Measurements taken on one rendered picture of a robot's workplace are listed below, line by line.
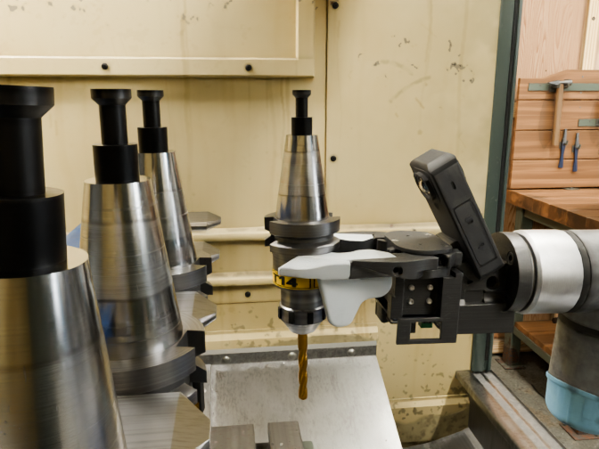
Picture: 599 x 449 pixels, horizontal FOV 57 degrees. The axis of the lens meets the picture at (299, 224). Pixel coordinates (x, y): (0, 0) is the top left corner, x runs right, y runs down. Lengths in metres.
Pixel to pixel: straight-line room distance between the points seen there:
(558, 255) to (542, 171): 2.34
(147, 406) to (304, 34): 0.77
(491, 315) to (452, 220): 0.10
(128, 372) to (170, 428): 0.03
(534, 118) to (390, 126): 1.87
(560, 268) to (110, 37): 0.72
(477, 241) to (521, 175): 2.33
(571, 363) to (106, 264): 0.46
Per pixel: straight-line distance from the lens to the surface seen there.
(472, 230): 0.47
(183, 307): 0.30
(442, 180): 0.45
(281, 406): 0.98
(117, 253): 0.22
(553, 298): 0.52
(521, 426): 1.02
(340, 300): 0.45
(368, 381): 1.03
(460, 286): 0.48
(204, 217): 0.51
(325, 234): 0.44
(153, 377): 0.23
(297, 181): 0.44
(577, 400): 0.60
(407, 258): 0.44
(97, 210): 0.22
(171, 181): 0.33
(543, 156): 2.84
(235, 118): 0.93
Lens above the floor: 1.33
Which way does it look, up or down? 13 degrees down
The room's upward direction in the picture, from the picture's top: straight up
